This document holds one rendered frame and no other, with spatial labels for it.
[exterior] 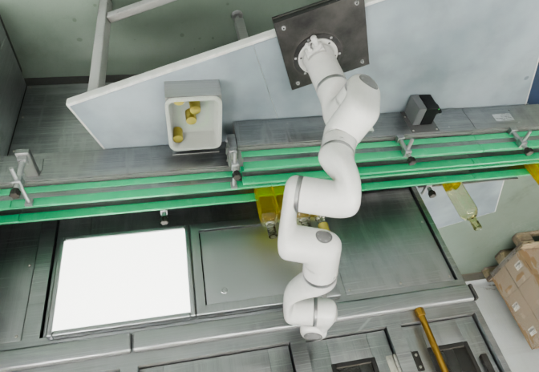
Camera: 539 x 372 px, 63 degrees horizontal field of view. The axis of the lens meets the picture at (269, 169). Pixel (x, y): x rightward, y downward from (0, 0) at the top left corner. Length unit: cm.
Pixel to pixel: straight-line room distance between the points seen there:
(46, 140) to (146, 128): 59
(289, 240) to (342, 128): 30
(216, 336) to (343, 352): 40
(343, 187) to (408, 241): 81
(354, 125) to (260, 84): 50
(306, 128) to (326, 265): 67
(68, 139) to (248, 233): 87
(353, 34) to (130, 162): 84
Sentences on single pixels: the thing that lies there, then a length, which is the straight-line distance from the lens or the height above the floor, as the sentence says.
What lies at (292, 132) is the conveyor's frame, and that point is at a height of 83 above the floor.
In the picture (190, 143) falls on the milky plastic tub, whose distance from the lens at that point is 151.
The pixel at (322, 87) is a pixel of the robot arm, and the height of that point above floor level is 96.
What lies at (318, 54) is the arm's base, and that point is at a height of 83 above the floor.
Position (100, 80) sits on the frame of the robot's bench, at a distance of 162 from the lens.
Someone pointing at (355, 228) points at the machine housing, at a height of 105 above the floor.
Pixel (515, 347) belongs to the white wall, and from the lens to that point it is 545.
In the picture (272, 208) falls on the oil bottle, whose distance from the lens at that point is 146.
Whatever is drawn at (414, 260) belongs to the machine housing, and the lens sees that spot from 171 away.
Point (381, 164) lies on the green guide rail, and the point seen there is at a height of 93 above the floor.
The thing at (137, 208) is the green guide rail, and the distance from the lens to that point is 155.
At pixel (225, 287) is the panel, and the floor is 124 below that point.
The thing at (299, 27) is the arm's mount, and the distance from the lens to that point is 134.
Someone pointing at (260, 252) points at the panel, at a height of 112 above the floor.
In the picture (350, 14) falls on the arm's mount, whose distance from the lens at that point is 137.
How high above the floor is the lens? 188
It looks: 40 degrees down
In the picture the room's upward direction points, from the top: 166 degrees clockwise
